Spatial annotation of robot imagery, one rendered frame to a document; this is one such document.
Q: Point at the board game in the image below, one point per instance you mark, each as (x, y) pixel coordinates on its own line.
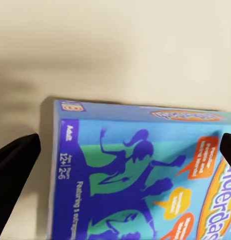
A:
(125, 172)

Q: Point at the bed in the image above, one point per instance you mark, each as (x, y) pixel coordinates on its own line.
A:
(150, 53)

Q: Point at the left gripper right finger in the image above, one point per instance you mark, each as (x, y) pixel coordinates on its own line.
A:
(225, 147)

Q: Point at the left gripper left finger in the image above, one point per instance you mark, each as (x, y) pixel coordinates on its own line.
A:
(17, 160)

